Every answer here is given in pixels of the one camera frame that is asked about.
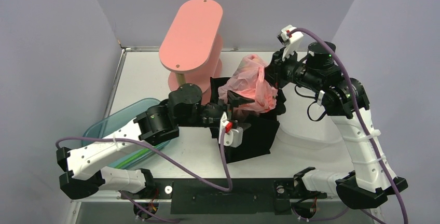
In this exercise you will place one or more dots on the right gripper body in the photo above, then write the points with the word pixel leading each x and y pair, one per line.
pixel 286 70

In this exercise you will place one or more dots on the black fabric bag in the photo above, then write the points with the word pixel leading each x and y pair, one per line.
pixel 258 139

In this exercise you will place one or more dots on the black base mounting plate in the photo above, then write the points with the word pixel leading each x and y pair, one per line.
pixel 249 196

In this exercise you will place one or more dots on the light green long pepper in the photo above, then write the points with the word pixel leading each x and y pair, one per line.
pixel 134 159

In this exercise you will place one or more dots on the pink three-tier shelf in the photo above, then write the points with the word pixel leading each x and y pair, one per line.
pixel 192 46

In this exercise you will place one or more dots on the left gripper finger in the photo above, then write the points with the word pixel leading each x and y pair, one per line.
pixel 235 100
pixel 240 127

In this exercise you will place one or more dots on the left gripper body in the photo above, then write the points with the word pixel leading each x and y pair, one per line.
pixel 210 115

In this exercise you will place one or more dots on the pink plastic grocery bag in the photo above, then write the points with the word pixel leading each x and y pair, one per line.
pixel 249 81

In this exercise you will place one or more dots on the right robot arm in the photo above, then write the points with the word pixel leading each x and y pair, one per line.
pixel 345 101

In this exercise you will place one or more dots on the white plastic basin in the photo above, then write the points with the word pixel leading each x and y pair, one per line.
pixel 300 126

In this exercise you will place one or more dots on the blue transparent tray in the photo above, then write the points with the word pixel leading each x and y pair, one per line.
pixel 117 120

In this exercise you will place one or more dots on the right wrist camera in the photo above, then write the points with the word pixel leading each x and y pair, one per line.
pixel 291 40

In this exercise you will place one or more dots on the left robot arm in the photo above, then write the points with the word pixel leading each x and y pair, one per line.
pixel 87 170

